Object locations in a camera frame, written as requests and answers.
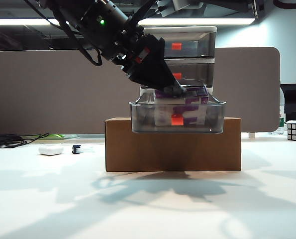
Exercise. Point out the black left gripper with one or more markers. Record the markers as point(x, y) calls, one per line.
point(152, 67)

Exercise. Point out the purple white napkin pack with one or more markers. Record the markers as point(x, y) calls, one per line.
point(195, 93)

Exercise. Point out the white plastic drawer cabinet frame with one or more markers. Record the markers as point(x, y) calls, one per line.
point(177, 28)

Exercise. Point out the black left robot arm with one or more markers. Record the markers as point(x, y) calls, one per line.
point(100, 22)

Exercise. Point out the brown cardboard box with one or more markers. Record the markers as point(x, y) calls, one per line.
point(172, 152)

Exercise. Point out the white ceiling light strip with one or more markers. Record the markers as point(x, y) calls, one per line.
point(212, 21)

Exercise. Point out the small black blue clip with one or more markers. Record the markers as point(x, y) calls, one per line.
point(76, 149)

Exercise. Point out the grey desk partition panel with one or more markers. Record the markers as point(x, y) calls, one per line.
point(50, 94)

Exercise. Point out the green flat object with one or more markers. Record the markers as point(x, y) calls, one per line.
point(56, 136)

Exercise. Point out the small white earbud case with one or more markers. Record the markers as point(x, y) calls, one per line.
point(50, 150)

